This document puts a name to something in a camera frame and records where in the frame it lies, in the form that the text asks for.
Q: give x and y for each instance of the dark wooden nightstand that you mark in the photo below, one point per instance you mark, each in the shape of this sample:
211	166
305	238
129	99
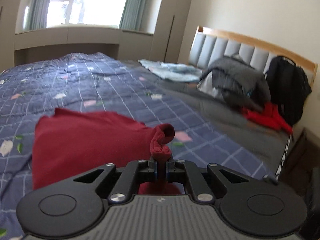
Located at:
305	155

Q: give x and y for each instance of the window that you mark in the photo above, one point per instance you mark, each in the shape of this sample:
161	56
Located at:
100	5

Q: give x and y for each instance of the bright red garment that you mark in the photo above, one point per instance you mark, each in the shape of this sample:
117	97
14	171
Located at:
265	118

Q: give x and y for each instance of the blue checked floral quilt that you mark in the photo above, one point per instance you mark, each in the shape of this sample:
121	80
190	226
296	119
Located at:
100	90

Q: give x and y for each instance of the grey jacket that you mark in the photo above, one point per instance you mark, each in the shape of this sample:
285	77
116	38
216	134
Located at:
235	80

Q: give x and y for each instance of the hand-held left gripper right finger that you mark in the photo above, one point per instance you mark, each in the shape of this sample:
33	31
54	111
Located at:
168	175

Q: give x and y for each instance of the dark red shirt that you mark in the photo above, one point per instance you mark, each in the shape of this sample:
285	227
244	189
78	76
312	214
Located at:
87	140

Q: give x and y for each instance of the light blue patterned cloth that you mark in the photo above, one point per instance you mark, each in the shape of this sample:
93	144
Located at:
172	71

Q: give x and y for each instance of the black backpack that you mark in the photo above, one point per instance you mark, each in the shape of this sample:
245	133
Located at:
287	92

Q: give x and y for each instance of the beige window cabinet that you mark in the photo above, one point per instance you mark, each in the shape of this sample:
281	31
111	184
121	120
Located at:
75	36

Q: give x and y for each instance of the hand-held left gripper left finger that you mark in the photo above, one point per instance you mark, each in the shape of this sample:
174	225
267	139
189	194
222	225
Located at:
155	175

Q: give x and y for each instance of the tall beige wardrobe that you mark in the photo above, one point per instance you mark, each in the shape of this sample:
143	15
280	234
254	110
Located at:
162	30
7	35

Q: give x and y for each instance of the grey padded wooden headboard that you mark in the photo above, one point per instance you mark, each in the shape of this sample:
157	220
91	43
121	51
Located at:
220	45

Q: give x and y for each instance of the light blue curtain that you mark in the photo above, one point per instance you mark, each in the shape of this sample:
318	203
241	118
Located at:
40	5
135	5

